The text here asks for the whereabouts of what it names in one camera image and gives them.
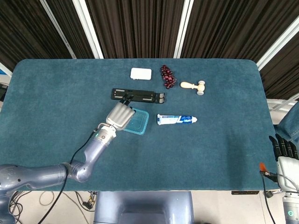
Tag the teal plastic container lid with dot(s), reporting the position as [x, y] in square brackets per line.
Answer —
[146, 116]

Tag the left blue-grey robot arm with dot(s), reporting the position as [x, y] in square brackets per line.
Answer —
[42, 175]

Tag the dark red grape bunch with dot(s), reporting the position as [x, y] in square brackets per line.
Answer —
[167, 75]

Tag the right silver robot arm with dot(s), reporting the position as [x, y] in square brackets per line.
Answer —
[291, 207]

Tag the dark brown pleated curtain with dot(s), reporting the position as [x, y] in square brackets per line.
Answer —
[140, 28]

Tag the black yellow plug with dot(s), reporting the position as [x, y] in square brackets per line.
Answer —
[88, 204]

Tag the white frame post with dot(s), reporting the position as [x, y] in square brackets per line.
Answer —
[88, 29]
[183, 29]
[278, 43]

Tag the teal table cloth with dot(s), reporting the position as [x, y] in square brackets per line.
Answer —
[177, 158]

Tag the thin grey frame post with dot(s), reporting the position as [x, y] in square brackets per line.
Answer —
[59, 30]

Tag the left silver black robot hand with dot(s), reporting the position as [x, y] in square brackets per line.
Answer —
[119, 115]

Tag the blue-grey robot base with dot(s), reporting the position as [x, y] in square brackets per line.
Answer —
[144, 205]

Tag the white blue toothpaste tube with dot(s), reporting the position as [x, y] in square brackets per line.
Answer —
[172, 119]

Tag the black device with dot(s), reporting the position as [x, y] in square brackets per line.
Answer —
[2, 92]

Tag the black folding stand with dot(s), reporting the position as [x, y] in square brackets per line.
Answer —
[144, 96]

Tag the small wooden mallet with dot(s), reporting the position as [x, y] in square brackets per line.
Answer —
[188, 85]

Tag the black table edge bracket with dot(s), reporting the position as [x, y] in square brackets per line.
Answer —
[244, 192]

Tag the white rectangular box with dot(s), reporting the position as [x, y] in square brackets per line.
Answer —
[141, 73]

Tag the white blue board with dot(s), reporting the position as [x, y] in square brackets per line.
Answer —
[3, 70]

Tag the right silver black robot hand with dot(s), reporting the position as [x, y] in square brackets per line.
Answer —
[289, 171]

